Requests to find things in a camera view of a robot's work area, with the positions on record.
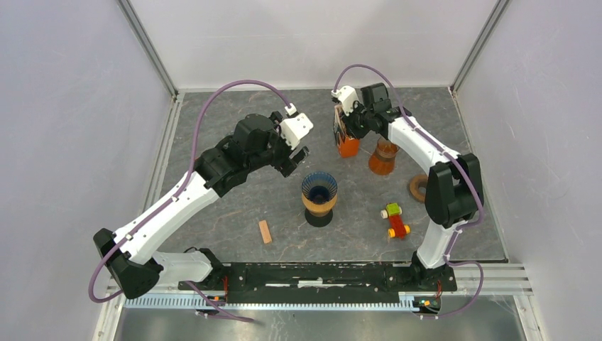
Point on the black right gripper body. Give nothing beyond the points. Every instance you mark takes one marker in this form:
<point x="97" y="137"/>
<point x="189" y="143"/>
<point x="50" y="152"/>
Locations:
<point x="358" y="121"/>

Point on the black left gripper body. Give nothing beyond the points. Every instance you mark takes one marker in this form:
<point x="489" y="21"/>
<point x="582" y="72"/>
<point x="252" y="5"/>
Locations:
<point x="277" y="152"/>

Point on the blue plastic coffee dripper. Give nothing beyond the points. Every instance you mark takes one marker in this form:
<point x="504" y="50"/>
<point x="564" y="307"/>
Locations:
<point x="319" y="187"/>

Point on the orange glass carafe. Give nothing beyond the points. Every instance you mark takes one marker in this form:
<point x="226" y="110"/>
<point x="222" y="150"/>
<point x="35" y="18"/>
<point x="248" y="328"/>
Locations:
<point x="382" y="161"/>

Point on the light wooden ring holder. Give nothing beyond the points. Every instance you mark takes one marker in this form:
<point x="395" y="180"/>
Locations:
<point x="319" y="209"/>

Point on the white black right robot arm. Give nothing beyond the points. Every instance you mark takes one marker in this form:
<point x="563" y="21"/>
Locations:
<point x="454" y="191"/>

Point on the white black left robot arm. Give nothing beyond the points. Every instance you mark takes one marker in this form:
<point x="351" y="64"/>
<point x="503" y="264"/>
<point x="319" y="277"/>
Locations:
<point x="131" y="255"/>

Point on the orange coffee filter box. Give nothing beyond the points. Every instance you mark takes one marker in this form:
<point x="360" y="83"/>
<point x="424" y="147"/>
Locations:
<point x="346" y="145"/>

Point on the small wooden block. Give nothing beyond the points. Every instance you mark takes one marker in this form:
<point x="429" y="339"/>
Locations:
<point x="265" y="232"/>

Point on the colourful toy car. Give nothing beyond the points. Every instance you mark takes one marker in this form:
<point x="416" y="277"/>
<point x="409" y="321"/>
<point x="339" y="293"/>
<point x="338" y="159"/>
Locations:
<point x="393" y="214"/>

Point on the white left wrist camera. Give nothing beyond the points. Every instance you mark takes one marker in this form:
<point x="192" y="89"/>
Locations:
<point x="294" y="129"/>

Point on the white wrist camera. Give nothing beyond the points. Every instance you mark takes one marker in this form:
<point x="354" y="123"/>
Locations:
<point x="346" y="97"/>
<point x="294" y="129"/>

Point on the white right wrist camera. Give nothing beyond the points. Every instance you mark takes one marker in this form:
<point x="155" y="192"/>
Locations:
<point x="346" y="97"/>

